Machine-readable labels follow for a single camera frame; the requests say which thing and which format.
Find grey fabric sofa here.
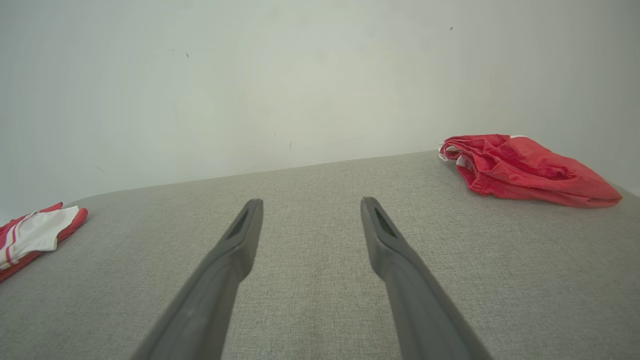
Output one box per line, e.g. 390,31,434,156
0,150,640,360

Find red white jersey shirt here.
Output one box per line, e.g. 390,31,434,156
0,202,89,283

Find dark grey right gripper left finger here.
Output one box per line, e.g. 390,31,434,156
131,198,264,360

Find red shorts with white stripe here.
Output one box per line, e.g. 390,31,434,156
439,134,623,209

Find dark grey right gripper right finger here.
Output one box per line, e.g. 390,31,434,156
360,196,493,360

